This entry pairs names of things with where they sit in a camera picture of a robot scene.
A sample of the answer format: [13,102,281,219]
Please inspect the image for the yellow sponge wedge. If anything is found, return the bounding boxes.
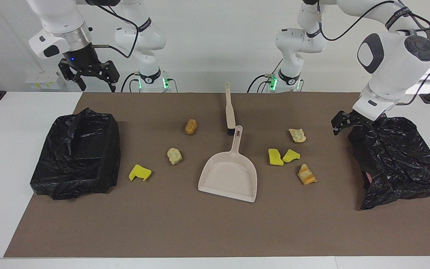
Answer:
[282,149,301,163]

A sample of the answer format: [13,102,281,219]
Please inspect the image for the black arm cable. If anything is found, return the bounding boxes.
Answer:
[314,0,430,106]
[84,0,140,59]

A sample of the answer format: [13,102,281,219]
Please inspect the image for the beige hand brush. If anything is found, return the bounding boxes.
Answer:
[225,83,237,136]

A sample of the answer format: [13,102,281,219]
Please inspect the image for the orange striped croissant piece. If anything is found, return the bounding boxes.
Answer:
[297,164,318,185]

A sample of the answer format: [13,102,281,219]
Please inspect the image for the white wall socket box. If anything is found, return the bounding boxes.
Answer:
[25,72,67,90]

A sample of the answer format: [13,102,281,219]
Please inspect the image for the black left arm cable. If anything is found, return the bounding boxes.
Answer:
[314,0,430,106]

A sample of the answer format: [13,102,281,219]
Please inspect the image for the brown table mat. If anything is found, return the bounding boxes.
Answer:
[3,92,430,258]

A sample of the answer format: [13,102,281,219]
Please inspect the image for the black base cable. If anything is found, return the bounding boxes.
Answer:
[121,72,141,93]
[247,58,284,93]

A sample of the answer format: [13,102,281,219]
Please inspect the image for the notched yellow sponge piece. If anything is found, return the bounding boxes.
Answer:
[128,164,152,182]

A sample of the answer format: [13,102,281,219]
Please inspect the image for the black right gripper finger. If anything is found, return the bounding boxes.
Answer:
[101,60,121,93]
[58,60,87,92]

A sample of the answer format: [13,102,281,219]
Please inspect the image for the pale flaky pastry piece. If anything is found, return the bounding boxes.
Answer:
[289,129,307,143]

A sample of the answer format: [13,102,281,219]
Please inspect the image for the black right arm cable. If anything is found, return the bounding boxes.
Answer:
[84,0,140,59]

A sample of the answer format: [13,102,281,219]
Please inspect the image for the open black bag-lined bin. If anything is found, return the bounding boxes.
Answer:
[30,108,121,200]

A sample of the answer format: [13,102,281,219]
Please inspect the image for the beige plastic dustpan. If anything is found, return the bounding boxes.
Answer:
[198,125,258,203]

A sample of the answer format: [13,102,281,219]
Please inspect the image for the yellow sponge block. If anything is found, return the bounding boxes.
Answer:
[268,148,284,166]

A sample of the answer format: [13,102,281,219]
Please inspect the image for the crumpled black trash bag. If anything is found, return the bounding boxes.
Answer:
[348,117,430,210]

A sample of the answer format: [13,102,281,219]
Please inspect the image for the pale crumpled food piece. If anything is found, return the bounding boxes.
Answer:
[167,148,183,165]

